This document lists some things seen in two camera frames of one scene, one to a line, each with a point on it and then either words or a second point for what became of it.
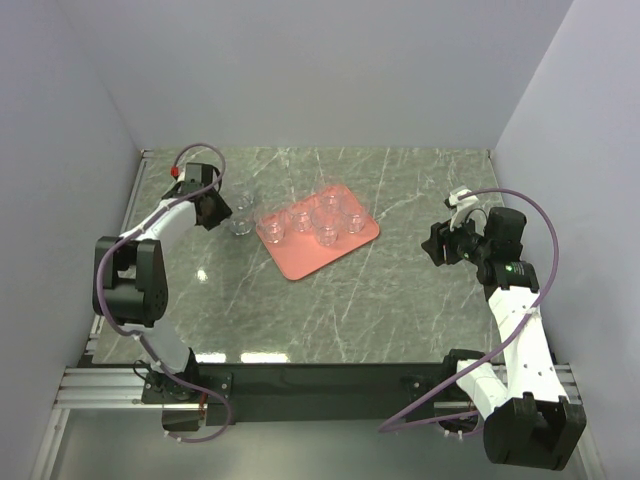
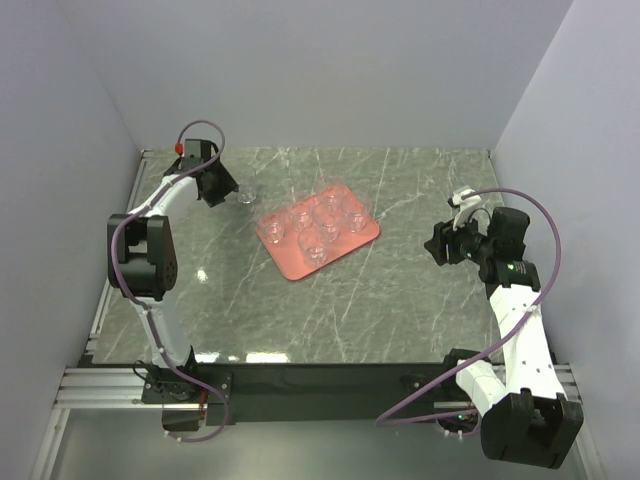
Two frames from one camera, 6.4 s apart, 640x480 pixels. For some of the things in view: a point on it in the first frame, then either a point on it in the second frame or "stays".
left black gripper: (223, 212) -> (227, 185)
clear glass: (272, 223) stays
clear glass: (301, 220) stays
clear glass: (241, 225) -> (314, 245)
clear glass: (331, 197) stays
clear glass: (354, 212) stays
